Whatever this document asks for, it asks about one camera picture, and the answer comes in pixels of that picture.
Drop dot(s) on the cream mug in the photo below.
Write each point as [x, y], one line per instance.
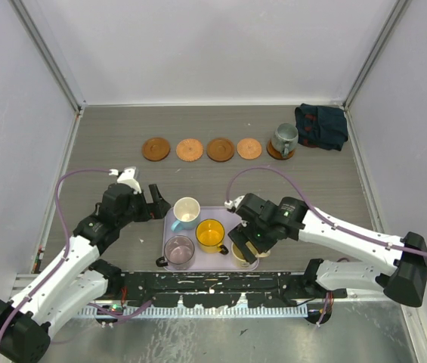
[239, 259]

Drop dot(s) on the yellow mug black handle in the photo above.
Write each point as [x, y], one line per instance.
[210, 235]

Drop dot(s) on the dark teal crumpled cloth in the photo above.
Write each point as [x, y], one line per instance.
[321, 127]

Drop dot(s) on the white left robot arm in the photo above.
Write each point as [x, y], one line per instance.
[77, 276]

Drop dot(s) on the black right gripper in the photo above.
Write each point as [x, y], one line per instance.
[259, 246]

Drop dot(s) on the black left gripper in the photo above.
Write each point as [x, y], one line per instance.
[158, 212]

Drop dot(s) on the grey green ceramic mug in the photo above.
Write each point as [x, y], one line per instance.
[285, 139]

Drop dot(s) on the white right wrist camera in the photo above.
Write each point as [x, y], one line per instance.
[232, 205]

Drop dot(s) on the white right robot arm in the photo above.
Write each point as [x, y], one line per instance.
[395, 266]

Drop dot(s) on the woven rattan coaster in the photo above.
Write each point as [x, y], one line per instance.
[189, 149]
[249, 148]

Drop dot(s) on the purple glass mug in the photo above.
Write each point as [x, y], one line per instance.
[178, 253]

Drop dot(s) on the white mug blue handle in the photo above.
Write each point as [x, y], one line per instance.
[187, 214]

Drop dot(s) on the lavender plastic tray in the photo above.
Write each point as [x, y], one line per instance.
[215, 262]

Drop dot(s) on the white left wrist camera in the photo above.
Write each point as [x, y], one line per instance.
[128, 176]

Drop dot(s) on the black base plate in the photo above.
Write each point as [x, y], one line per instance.
[214, 289]

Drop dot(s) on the aluminium frame rail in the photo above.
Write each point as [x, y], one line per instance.
[35, 22]

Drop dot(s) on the white slotted cable duct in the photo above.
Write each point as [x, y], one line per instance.
[239, 311]

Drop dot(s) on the brown wooden coaster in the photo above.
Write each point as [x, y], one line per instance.
[155, 149]
[220, 150]
[276, 154]

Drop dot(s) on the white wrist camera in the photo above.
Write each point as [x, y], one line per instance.
[128, 176]
[232, 205]

